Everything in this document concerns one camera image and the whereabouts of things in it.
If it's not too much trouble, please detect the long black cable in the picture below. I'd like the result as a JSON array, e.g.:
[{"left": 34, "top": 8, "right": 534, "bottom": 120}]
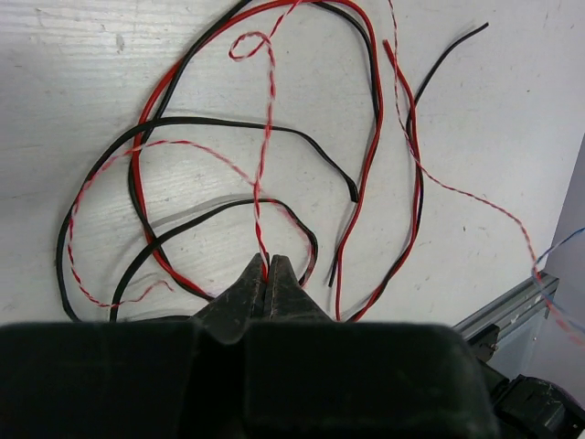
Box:
[{"left": 126, "top": 0, "right": 489, "bottom": 321}]

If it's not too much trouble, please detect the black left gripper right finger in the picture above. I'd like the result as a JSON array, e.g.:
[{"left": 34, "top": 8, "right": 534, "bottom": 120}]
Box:
[{"left": 262, "top": 255, "right": 335, "bottom": 334}]

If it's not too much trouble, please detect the blue-white twisted thin wire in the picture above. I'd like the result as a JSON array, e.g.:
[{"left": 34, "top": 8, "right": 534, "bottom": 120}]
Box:
[{"left": 531, "top": 226, "right": 585, "bottom": 330}]

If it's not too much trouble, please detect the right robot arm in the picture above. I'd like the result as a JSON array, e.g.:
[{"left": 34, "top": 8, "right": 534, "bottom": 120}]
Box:
[{"left": 467, "top": 325, "right": 584, "bottom": 439}]

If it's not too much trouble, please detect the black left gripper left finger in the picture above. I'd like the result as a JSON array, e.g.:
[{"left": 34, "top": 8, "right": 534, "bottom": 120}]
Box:
[{"left": 191, "top": 253, "right": 266, "bottom": 345}]

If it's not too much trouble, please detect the aluminium frame rail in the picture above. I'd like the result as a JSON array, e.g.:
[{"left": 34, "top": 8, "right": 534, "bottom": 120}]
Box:
[{"left": 453, "top": 278, "right": 547, "bottom": 362}]

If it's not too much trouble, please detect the short black cable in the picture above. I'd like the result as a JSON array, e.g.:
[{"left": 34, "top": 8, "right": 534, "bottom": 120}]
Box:
[{"left": 56, "top": 116, "right": 360, "bottom": 323}]

